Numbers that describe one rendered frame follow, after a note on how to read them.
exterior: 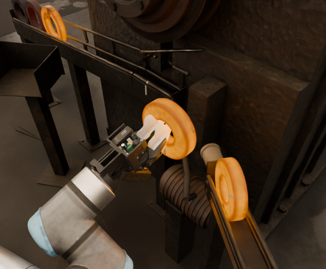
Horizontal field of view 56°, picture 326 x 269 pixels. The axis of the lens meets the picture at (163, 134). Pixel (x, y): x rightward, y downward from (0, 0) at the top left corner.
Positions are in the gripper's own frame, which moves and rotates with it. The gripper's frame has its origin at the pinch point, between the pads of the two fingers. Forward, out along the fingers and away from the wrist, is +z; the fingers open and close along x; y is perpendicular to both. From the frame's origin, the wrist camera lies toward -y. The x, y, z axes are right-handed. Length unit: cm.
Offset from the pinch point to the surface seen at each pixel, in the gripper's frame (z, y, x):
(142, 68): 22, -22, 40
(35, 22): 17, -30, 126
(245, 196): -0.4, -8.9, -22.5
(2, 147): -43, -77, 119
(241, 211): -2.8, -11.7, -23.4
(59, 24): 19, -20, 94
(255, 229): -3.4, -14.4, -27.7
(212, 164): 3.6, -14.7, -9.5
